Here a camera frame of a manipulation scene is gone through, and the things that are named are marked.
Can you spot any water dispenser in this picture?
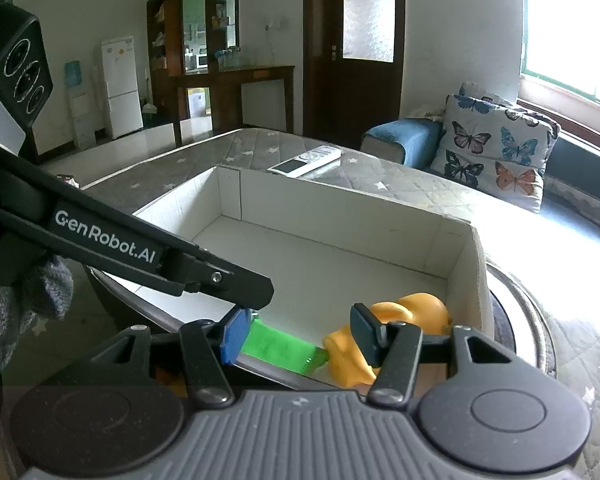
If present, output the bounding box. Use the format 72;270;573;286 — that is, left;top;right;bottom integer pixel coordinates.
63;60;99;150

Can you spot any green block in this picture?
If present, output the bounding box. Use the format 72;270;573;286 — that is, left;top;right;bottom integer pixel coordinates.
237;319;331;376

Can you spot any white refrigerator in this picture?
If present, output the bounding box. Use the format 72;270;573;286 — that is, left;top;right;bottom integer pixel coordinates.
101;36;145;140

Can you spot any dark sofa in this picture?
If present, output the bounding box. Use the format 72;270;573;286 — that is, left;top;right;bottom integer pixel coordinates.
540;132;600;236

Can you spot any yellow toy duck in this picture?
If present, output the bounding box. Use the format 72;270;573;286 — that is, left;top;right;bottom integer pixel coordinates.
322;292;454;389

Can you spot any dark wooden door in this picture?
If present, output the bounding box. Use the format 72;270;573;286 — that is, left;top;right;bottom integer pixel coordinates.
302;0;407;150

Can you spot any white remote control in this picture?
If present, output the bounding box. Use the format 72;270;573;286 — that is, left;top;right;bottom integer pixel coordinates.
267;145;342;179

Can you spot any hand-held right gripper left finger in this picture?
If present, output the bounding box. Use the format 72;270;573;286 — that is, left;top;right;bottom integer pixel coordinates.
82;306;255;409

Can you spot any white cardboard box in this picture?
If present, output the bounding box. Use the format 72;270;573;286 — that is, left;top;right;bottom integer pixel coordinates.
86;164;493;392

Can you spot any large butterfly print pillow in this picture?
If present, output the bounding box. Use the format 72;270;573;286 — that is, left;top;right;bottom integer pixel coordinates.
430;92;561;214

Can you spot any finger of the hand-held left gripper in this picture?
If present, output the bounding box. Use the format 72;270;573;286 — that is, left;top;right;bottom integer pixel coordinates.
156;245;276;312

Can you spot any person's left hand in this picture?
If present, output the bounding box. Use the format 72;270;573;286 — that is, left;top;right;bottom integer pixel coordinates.
0;254;75;386

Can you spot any small butterfly print pillow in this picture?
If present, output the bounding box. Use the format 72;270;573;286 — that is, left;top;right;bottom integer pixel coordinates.
457;81;520;111

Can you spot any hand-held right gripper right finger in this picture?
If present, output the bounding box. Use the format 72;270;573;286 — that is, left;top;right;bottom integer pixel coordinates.
349;303;523;408

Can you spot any window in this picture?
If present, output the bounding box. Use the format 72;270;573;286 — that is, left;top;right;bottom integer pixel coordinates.
519;0;600;117

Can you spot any dark wooden cabinet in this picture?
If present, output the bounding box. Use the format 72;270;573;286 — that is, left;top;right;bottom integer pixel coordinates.
146;0;297;147

